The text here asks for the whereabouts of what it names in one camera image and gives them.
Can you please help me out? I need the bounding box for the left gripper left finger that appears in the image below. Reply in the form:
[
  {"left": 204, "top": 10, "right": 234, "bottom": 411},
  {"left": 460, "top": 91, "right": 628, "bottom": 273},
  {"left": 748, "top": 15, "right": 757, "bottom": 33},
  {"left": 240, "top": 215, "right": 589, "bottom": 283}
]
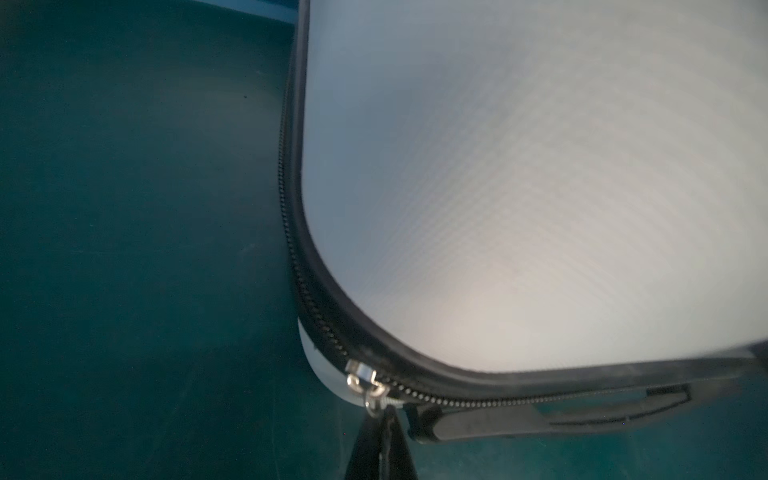
[{"left": 344, "top": 414, "right": 384, "bottom": 480}]

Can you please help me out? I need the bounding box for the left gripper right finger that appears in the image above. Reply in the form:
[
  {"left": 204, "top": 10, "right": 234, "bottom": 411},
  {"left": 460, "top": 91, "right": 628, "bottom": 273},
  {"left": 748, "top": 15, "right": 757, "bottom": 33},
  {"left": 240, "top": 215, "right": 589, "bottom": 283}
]
[{"left": 383, "top": 406, "right": 418, "bottom": 480}]

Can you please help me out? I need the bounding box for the black white suitcase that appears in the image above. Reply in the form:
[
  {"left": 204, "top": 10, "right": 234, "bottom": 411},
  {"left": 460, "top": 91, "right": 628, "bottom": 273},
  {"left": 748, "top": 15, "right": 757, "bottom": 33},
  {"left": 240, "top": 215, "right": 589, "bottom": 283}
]
[{"left": 279, "top": 1, "right": 767, "bottom": 442}]

